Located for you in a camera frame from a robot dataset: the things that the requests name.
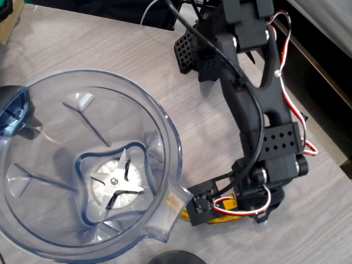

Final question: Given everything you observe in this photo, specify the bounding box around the yellow spotted banana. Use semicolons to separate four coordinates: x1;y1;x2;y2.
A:
164;192;258;225

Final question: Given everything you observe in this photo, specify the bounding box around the silver blender blade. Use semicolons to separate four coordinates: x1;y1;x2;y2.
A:
89;148;145;217

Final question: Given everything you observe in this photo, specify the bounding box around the clear plastic blender jar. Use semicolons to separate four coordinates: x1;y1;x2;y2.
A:
0;68;193;263

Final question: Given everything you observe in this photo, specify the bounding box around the black round lid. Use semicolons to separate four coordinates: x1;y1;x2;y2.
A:
148;250;206;264

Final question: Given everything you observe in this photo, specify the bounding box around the dark brown block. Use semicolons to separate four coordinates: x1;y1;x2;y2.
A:
339;156;352;179

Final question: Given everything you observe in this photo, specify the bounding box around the black object on cardboard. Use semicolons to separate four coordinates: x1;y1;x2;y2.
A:
0;0;14;21

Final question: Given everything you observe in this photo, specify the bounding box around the red white servo cable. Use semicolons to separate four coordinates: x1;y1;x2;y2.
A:
213;184;272;217
265;10;319;157

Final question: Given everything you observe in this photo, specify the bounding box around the black gripper camera mount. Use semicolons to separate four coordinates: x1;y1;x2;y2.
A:
188;180;239;227

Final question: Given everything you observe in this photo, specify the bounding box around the black camera cable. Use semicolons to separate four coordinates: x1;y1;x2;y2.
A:
164;0;265;199

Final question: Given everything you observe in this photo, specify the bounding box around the dark brown wooden rail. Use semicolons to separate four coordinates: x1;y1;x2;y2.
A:
272;0;352;111

